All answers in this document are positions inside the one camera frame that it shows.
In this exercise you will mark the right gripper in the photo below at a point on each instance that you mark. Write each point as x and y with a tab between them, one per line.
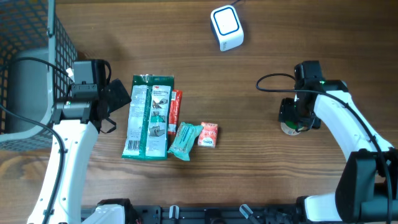
285	113

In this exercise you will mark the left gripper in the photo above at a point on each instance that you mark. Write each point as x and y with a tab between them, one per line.
116	93

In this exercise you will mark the green lid jar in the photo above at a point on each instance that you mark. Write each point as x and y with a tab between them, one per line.
290	128

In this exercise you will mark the green sponge package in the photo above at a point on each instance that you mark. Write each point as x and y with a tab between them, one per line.
148	118

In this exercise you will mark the red stick packet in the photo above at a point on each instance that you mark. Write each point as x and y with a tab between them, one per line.
174	111

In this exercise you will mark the teal snack packet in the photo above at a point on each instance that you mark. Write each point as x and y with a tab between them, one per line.
184	140

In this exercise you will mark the orange small box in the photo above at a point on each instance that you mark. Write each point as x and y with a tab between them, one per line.
208	135

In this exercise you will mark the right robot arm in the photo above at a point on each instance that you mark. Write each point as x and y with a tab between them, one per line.
367	190

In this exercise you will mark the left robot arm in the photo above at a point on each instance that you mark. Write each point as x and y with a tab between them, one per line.
76	120

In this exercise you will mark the white barcode scanner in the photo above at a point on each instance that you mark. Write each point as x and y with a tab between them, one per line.
226	27

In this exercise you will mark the grey plastic mesh basket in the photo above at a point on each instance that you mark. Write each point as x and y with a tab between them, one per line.
35	50

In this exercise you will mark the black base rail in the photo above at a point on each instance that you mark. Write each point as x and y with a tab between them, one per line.
268	214

